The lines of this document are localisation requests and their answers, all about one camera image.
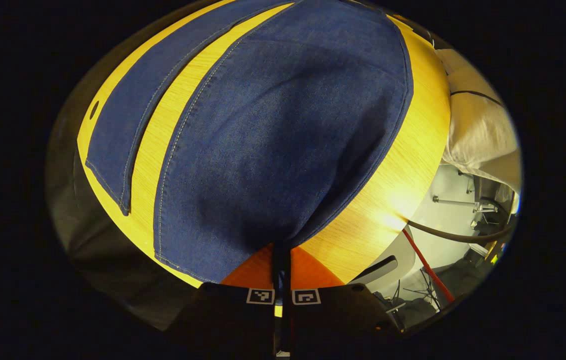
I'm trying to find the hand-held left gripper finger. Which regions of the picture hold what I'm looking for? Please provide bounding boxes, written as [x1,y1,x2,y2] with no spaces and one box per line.
[165,243,282,352]
[282,245,404,354]

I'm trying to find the blue denim jeans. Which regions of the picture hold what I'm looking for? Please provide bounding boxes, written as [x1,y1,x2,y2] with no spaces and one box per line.
[85,0,414,285]

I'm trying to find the grey chair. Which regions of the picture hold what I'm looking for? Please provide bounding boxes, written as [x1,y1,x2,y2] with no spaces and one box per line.
[353,227,418,301]

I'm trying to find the black backdrop cloth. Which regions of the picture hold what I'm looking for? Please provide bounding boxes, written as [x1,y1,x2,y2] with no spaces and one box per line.
[45,100,204,331]

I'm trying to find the white cloth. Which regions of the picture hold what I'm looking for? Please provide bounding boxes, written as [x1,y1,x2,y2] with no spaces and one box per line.
[435,49,523,193]

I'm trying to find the red cable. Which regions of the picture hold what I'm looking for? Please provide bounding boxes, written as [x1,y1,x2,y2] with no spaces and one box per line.
[402,227,456,304]

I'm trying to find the thick black cable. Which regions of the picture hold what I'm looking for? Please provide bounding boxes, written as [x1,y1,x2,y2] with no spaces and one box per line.
[405,219,516,245]

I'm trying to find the thin black cable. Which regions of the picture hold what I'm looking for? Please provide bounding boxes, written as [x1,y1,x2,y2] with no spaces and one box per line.
[450,90,504,107]

